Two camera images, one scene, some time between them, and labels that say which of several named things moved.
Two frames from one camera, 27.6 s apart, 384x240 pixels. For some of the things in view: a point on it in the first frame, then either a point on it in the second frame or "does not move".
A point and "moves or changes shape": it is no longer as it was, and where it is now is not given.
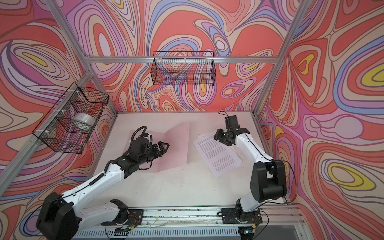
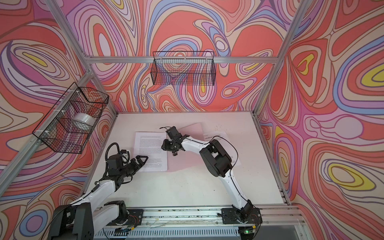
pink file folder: (177, 153) -> (185, 159)
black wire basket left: (69, 123) does not move
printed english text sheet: (221, 158) moves or changes shape
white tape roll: (85, 120) does not move
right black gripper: (217, 136) -> (165, 147)
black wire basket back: (183, 68) does not move
